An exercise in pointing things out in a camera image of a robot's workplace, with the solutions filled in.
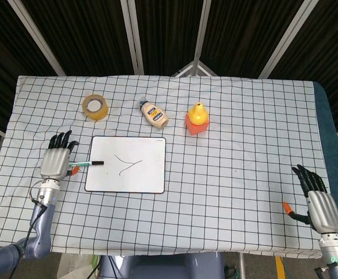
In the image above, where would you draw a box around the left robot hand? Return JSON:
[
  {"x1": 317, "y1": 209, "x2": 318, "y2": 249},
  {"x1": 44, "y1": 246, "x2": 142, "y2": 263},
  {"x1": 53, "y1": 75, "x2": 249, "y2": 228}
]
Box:
[{"x1": 39, "y1": 130, "x2": 80, "y2": 180}]

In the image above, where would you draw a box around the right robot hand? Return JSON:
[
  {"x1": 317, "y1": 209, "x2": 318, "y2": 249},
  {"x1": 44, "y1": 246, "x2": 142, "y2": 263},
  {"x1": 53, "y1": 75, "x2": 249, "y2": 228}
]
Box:
[{"x1": 282, "y1": 164, "x2": 338, "y2": 234}]

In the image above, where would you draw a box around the green marker pen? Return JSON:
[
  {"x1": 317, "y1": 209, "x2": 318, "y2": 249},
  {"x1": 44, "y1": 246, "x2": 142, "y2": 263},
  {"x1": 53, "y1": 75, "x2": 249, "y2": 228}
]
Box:
[{"x1": 68, "y1": 160, "x2": 105, "y2": 167}]

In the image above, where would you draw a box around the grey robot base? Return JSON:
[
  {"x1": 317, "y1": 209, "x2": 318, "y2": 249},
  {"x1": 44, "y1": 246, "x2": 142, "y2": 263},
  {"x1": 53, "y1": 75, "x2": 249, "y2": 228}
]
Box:
[{"x1": 98, "y1": 251, "x2": 225, "y2": 279}]

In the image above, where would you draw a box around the yellow tape roll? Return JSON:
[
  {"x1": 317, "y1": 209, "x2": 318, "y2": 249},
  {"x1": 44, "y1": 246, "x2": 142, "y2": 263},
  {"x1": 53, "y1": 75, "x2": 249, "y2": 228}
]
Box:
[{"x1": 82, "y1": 94, "x2": 110, "y2": 122}]

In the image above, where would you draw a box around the white drawing board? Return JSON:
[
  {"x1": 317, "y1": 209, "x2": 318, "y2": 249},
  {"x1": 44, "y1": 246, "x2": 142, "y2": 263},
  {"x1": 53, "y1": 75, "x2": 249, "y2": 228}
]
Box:
[{"x1": 84, "y1": 135, "x2": 167, "y2": 194}]

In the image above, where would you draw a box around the mayonnaise squeeze bottle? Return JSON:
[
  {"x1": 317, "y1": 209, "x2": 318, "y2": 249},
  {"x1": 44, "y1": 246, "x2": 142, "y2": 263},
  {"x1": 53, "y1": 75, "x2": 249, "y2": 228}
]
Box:
[{"x1": 137, "y1": 97, "x2": 169, "y2": 128}]

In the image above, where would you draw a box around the white checkered tablecloth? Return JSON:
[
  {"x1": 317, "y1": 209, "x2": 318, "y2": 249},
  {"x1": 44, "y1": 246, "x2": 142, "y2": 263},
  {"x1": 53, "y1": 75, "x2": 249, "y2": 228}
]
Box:
[{"x1": 0, "y1": 74, "x2": 338, "y2": 260}]

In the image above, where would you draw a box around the yellow toy pear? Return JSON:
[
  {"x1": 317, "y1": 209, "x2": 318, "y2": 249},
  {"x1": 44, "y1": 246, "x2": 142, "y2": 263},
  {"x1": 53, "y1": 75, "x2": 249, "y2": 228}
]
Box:
[{"x1": 188, "y1": 102, "x2": 208, "y2": 126}]

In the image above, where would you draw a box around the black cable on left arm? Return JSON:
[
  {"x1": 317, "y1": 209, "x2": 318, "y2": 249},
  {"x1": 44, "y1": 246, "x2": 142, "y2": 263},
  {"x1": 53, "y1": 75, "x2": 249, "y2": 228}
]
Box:
[{"x1": 5, "y1": 180, "x2": 49, "y2": 279}]

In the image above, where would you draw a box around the white folding screen frame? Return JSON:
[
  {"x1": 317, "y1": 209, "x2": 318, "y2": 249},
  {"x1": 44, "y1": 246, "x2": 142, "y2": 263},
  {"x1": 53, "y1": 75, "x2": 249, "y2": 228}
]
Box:
[{"x1": 0, "y1": 0, "x2": 338, "y2": 140}]

